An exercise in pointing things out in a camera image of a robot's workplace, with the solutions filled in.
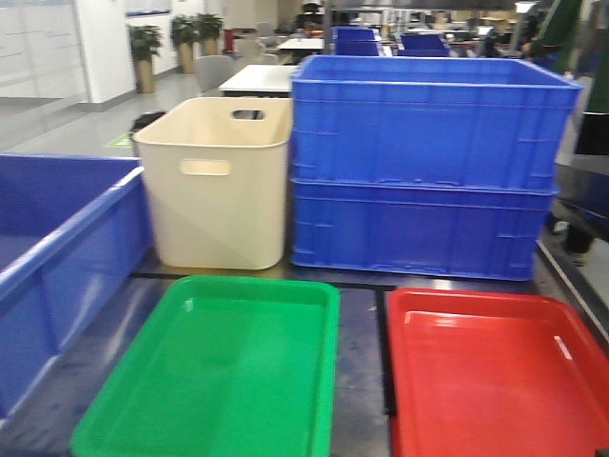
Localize lower blue stacked crate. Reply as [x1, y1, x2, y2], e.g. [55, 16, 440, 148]
[291, 179, 556, 281]

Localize blue stacked crate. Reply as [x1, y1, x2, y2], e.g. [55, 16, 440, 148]
[291, 179, 556, 281]
[291, 55, 581, 190]

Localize cream plastic basket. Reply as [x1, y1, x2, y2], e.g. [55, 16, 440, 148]
[133, 97, 292, 270]

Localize white office table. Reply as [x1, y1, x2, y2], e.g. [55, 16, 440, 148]
[219, 65, 298, 97]

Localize green plastic tray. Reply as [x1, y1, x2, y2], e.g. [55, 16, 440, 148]
[70, 275, 341, 456]

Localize grey office chair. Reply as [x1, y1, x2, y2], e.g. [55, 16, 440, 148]
[194, 55, 235, 97]

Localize upper blue stacked crate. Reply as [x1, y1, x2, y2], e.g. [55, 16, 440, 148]
[291, 55, 581, 190]

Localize red plastic tray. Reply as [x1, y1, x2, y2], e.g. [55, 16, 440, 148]
[387, 288, 608, 456]

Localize blue bin cart left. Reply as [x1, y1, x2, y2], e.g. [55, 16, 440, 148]
[1, 153, 152, 420]

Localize potted plant left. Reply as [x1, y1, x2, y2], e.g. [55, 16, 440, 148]
[128, 25, 162, 93]

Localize person in green coat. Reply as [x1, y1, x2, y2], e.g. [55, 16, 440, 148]
[526, 1, 608, 266]

